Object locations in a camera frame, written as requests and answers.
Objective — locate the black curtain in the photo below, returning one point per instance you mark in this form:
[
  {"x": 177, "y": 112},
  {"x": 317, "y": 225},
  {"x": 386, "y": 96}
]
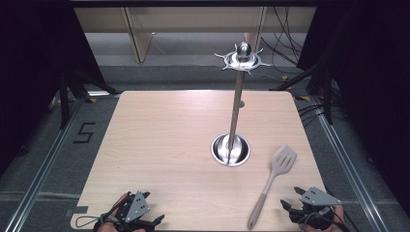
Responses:
[
  {"x": 370, "y": 80},
  {"x": 35, "y": 64}
]

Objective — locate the person's right hand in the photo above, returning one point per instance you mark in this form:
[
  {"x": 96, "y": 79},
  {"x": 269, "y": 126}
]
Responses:
[{"x": 339, "y": 216}]

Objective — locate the black metal stand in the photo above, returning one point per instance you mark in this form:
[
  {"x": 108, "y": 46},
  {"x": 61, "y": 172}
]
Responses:
[
  {"x": 64, "y": 96},
  {"x": 327, "y": 93}
]

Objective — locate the grey silicone slotted spatula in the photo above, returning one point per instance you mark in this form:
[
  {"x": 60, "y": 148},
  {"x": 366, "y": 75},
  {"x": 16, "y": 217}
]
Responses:
[{"x": 283, "y": 161}]

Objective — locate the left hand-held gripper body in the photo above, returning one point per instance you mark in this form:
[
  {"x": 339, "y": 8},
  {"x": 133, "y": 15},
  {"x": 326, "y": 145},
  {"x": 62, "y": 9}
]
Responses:
[{"x": 135, "y": 206}]

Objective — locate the beige wooden furniture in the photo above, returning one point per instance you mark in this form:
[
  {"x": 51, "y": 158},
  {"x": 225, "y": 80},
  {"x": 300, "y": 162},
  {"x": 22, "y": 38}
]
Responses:
[{"x": 141, "y": 32}]

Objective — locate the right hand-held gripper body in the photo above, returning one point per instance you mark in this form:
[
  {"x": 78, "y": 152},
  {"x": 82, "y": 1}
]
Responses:
[{"x": 317, "y": 198}]

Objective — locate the steel utensil rack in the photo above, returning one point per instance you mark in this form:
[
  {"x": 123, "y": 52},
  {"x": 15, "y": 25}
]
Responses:
[{"x": 237, "y": 96}]

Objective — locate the aluminium floor rail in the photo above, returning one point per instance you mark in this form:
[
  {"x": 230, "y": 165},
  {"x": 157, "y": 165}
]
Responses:
[
  {"x": 351, "y": 174},
  {"x": 42, "y": 170}
]

